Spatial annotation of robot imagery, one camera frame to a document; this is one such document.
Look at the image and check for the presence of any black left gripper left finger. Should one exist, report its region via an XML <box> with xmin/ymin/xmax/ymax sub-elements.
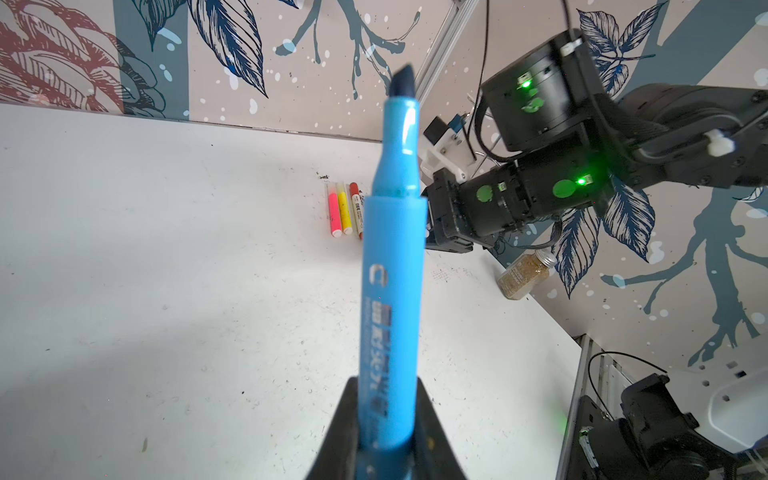
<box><xmin>305</xmin><ymin>376</ymin><xmax>359</xmax><ymax>480</ymax></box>

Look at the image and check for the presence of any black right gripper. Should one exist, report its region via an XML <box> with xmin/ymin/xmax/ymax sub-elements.
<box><xmin>422</xmin><ymin>165</ymin><xmax>600</xmax><ymax>253</ymax></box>

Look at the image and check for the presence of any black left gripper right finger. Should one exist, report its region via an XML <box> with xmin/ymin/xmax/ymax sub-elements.
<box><xmin>412</xmin><ymin>379</ymin><xmax>467</xmax><ymax>480</ymax></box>

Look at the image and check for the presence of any blue marker pen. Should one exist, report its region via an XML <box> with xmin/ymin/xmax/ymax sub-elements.
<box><xmin>356</xmin><ymin>66</ymin><xmax>428</xmax><ymax>479</ymax></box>

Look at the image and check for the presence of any white marker pen red end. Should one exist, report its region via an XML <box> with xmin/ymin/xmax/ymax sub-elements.
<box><xmin>349</xmin><ymin>182</ymin><xmax>364</xmax><ymax>239</ymax></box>

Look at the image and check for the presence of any yellow highlighter pen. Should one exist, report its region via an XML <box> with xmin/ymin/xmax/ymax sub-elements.
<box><xmin>336</xmin><ymin>182</ymin><xmax>354</xmax><ymax>235</ymax></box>

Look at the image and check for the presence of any pink highlighter pen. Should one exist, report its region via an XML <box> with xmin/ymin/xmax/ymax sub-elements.
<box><xmin>326</xmin><ymin>183</ymin><xmax>343</xmax><ymax>238</ymax></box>

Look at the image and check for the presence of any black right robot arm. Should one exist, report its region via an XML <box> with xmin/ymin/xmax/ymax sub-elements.
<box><xmin>424</xmin><ymin>30</ymin><xmax>767</xmax><ymax>253</ymax></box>

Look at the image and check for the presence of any glass spice jar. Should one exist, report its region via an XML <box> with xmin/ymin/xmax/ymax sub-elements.
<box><xmin>497</xmin><ymin>249</ymin><xmax>556</xmax><ymax>300</ymax></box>

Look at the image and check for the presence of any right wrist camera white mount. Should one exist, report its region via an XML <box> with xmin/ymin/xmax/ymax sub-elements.
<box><xmin>418</xmin><ymin>114</ymin><xmax>472</xmax><ymax>186</ymax></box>

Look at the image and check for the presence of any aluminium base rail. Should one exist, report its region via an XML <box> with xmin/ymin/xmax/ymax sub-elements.
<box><xmin>556</xmin><ymin>334</ymin><xmax>604</xmax><ymax>480</ymax></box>

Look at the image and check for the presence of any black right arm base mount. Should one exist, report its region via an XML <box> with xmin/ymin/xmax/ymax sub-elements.
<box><xmin>579</xmin><ymin>370</ymin><xmax>767</xmax><ymax>479</ymax></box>

